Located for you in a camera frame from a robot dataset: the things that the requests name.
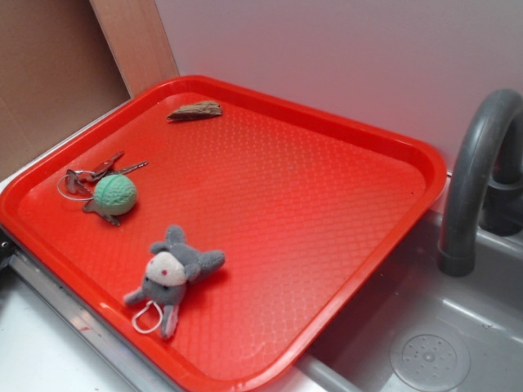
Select wooden board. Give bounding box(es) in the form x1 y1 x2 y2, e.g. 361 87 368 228
91 0 179 97

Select grey toy faucet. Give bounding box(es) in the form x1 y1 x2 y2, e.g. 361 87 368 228
438 89 522 277

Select red plastic tray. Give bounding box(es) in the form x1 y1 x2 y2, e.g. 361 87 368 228
1 76 446 391

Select grey plush toy animal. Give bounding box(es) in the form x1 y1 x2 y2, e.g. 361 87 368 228
123 225 226 340

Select green textured ball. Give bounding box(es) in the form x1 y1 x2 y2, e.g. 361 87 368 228
93 175 137 216

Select grey toy sink basin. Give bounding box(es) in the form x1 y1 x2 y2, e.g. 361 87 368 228
294 212 523 392

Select brown cardboard panel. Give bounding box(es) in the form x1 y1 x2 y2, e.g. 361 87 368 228
1 1 129 179

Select brown wood chip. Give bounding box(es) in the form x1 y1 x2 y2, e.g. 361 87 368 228
167 100 223 122

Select metal rail edge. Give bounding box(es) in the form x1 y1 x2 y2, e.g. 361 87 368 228
1 234 177 391

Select silver key bunch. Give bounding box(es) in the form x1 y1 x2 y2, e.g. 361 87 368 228
56 151 149 226

